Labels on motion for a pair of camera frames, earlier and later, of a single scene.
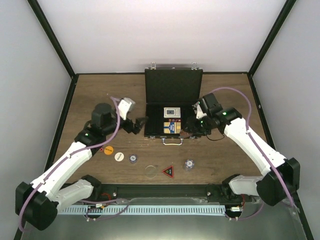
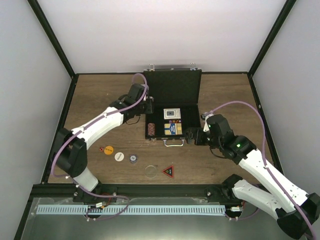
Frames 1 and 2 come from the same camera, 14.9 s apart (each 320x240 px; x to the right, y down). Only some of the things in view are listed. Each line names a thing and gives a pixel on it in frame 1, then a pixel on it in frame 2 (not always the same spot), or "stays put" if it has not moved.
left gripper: [137, 128] → [149, 108]
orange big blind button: [108, 150] stays put
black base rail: [111, 192] stays put
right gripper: [192, 129] → [198, 131]
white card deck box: [172, 112] stays put
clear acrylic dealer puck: [150, 171] stays put
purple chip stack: [133, 158] stays put
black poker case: [170, 94] stays put
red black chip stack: [184, 134] → [151, 129]
